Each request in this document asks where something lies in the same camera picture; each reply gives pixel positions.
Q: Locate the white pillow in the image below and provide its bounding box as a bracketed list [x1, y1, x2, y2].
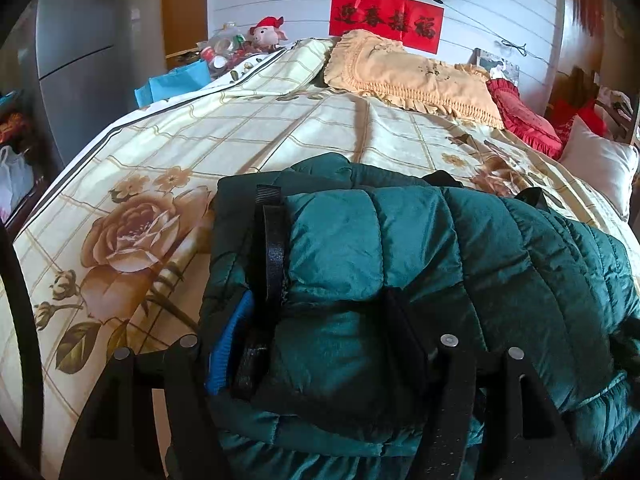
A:
[557, 115, 640, 221]

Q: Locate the grey refrigerator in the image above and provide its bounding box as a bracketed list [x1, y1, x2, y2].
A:
[32, 0, 168, 166]

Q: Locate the framed picture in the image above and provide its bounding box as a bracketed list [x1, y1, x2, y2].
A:
[474, 47, 521, 83]

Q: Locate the pile of bottles and jars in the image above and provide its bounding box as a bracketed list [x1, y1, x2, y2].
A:
[197, 22, 256, 71]

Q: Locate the plush pig toy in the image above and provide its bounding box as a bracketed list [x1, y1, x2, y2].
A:
[248, 16, 289, 52]

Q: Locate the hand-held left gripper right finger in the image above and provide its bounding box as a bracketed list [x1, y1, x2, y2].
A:
[386, 289, 586, 480]

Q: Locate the green quilted jacket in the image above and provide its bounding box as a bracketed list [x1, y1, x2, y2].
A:
[197, 152, 640, 480]

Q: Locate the pile of colourful cloths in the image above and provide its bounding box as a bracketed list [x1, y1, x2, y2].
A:
[0, 90, 38, 148]

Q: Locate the wooden door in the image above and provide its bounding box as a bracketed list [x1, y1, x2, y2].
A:
[162, 0, 210, 58]

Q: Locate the yellow frilled pillow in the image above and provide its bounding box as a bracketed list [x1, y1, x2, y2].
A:
[322, 30, 506, 130]

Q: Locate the floral checked bed quilt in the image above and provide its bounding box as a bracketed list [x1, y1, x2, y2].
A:
[0, 37, 640, 480]

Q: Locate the dark wooden cabinet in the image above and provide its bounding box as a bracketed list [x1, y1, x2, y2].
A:
[0, 150, 51, 231]

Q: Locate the red wall banner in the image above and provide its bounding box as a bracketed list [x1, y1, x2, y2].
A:
[329, 0, 445, 55]

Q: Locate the black curved cable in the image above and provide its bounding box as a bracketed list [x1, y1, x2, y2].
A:
[0, 225, 43, 480]

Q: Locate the red frilled pillow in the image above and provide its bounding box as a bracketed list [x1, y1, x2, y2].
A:
[486, 79, 565, 161]

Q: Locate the white plastic bag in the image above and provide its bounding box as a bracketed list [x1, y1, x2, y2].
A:
[0, 145, 35, 216]

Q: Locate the red clothing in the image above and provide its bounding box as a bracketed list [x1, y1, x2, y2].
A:
[547, 67, 608, 136]

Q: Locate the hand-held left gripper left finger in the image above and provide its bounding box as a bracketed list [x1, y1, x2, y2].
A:
[65, 291, 257, 480]

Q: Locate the black wall cable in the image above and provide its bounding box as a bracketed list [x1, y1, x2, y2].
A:
[360, 0, 528, 58]

